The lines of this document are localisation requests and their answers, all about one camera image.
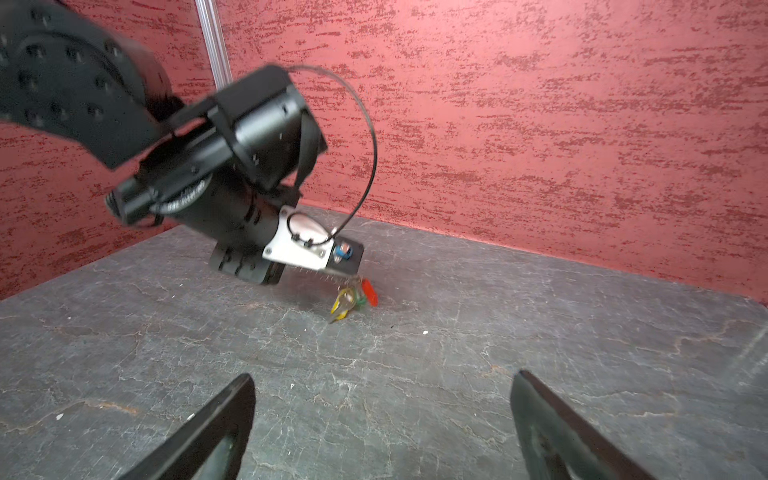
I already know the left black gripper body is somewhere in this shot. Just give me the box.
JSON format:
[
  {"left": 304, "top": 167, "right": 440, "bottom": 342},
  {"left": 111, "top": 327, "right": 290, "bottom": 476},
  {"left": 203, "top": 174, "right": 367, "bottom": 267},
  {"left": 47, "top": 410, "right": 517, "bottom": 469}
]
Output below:
[{"left": 208, "top": 243, "right": 285, "bottom": 285}]

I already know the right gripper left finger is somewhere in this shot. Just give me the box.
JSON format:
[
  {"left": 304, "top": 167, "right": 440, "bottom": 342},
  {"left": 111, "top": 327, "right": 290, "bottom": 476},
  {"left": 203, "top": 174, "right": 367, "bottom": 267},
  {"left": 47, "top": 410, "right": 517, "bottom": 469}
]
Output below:
[{"left": 122, "top": 373, "right": 256, "bottom": 479}]

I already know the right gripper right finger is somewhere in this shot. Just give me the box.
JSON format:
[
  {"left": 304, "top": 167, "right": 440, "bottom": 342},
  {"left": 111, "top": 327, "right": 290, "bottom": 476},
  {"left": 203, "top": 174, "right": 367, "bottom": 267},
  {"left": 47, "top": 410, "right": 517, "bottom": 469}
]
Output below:
[{"left": 510, "top": 370, "right": 652, "bottom": 479}]

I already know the keyring chain with keys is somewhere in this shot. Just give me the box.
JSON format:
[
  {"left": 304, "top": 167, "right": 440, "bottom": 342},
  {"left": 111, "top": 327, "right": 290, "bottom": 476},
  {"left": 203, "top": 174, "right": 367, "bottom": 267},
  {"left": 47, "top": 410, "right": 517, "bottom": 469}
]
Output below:
[{"left": 328, "top": 275, "right": 380, "bottom": 325}]

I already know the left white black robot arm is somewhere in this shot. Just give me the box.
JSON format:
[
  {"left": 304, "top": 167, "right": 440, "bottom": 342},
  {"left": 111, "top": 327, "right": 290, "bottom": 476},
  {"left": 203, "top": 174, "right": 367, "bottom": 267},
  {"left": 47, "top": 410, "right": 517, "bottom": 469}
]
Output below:
[{"left": 1, "top": 1, "right": 364, "bottom": 285}]

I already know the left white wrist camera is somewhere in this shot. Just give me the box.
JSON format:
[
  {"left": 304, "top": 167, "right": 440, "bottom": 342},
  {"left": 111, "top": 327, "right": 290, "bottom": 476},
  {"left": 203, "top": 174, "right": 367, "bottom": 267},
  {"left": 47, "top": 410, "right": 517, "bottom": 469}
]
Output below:
[{"left": 262, "top": 206, "right": 364, "bottom": 277}]

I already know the left aluminium corner post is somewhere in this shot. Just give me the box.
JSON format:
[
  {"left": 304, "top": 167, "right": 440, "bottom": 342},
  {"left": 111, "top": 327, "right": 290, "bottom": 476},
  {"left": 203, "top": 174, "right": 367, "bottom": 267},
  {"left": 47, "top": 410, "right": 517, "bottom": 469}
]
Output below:
[{"left": 195, "top": 0, "right": 233, "bottom": 90}]

